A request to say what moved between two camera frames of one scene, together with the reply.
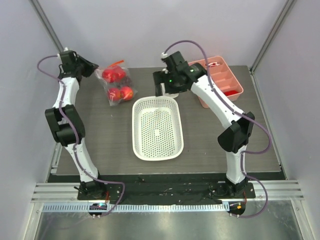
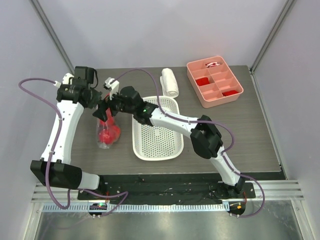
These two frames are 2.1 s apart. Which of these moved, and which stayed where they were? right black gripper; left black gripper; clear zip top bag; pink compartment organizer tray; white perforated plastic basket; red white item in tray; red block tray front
Moved: clear zip top bag; right black gripper; left black gripper
Stayed: white perforated plastic basket; red white item in tray; pink compartment organizer tray; red block tray front
